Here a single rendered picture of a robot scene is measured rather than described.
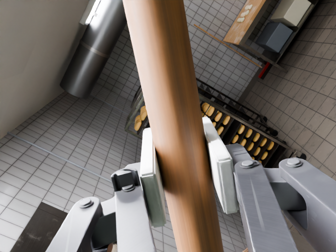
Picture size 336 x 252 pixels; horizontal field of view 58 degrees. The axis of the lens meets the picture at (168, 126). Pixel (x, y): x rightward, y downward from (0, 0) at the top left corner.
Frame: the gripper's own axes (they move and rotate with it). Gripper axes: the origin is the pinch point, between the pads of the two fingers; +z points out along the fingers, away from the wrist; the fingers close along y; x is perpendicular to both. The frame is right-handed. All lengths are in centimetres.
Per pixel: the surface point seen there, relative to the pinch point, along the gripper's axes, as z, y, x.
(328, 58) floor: 346, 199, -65
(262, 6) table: 418, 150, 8
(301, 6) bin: 429, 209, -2
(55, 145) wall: 233, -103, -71
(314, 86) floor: 335, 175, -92
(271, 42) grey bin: 429, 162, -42
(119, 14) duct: 289, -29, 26
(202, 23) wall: 499, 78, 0
